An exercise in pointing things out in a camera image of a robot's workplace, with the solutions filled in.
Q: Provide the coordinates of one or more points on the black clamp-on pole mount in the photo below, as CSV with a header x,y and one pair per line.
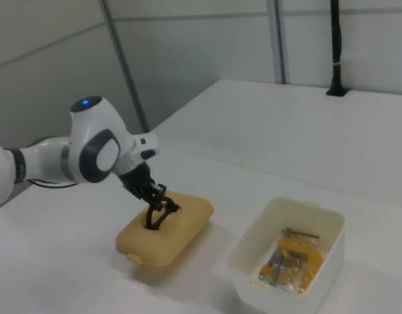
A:
x,y
336,49

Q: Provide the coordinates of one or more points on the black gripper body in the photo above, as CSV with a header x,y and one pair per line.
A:
x,y
135,180

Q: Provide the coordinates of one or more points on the grey partition corner post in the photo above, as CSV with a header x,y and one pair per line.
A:
x,y
125,65

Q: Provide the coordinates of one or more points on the white plastic case box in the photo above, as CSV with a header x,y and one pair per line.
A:
x,y
332,261

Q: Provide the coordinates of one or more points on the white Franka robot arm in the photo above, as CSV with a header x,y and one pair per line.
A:
x,y
89,131

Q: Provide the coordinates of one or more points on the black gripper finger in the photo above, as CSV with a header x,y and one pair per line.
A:
x,y
157,193
144,194

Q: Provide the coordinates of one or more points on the tan tool case lid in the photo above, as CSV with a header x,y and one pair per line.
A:
x,y
184,225

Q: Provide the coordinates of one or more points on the yellow C-clamp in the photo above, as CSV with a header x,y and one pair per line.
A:
x,y
302,250

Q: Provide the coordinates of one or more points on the clear plastic bag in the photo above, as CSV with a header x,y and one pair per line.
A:
x,y
320,271

